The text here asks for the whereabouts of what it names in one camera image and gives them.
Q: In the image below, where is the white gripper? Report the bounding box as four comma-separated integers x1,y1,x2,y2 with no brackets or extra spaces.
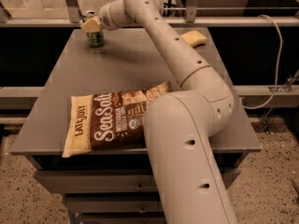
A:
80,0,129,34

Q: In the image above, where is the green soda can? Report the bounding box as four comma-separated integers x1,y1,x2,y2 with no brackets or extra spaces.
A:
82,10,104,48

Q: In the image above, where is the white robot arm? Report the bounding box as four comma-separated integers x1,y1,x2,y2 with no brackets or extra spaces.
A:
99,0,238,224

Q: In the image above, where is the yellow sponge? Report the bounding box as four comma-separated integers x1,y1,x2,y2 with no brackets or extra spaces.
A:
181,31,207,48

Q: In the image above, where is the sea salt chips bag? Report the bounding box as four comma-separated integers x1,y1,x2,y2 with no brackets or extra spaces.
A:
63,81,171,158

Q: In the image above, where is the grey drawer cabinet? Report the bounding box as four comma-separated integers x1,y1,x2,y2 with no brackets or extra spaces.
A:
12,28,260,224

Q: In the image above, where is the top drawer knob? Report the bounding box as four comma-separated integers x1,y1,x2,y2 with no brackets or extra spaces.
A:
135,183,145,192

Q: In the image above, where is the drawer knob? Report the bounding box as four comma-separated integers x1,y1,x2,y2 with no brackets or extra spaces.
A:
138,206,147,215
135,183,145,192

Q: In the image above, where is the middle drawer knob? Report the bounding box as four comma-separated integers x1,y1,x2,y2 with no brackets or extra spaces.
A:
138,206,147,215

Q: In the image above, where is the metal railing frame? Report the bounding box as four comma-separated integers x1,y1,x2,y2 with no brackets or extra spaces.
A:
0,0,299,27

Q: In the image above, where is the white cable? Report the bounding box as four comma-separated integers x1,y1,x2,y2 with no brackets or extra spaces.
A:
242,14,284,110

